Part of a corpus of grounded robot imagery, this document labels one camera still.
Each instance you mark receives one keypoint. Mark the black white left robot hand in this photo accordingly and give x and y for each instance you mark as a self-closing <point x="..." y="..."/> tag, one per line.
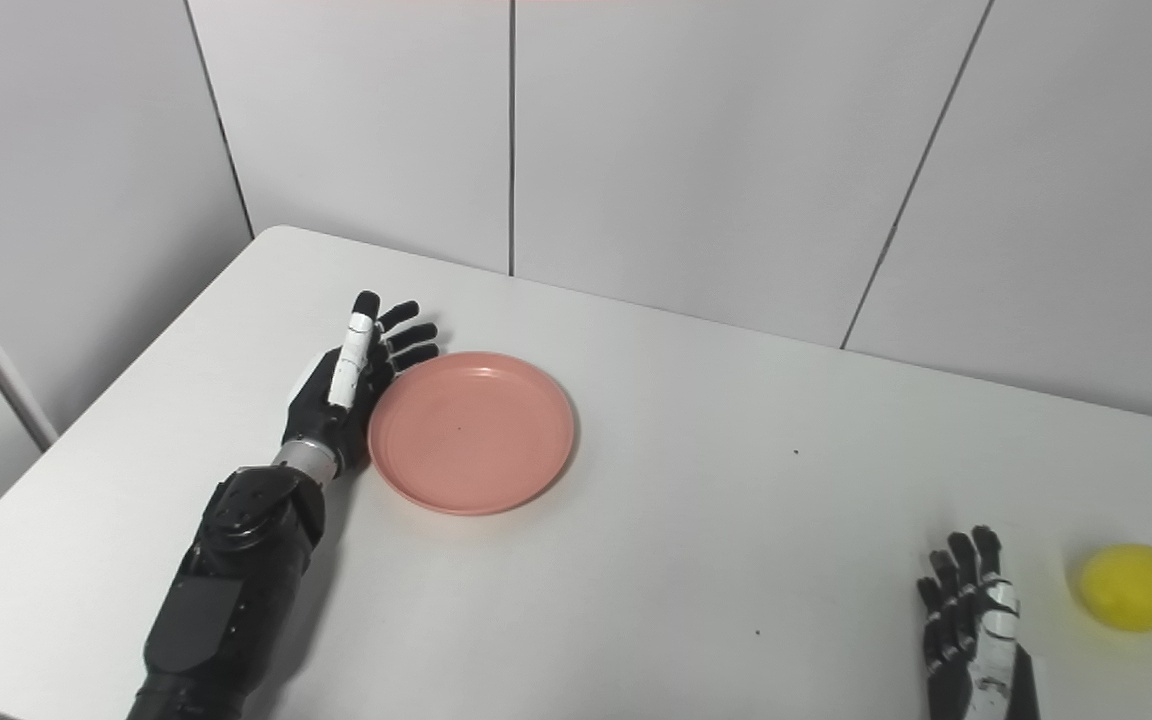
<point x="336" y="405"/>

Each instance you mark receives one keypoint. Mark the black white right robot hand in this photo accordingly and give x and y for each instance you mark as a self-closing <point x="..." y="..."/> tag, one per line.
<point x="991" y="660"/>

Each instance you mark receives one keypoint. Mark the pink round plate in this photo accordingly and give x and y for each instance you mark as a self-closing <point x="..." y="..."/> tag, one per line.
<point x="476" y="435"/>

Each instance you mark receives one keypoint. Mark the yellow lemon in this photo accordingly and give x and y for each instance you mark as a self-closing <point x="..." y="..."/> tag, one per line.
<point x="1134" y="588"/>

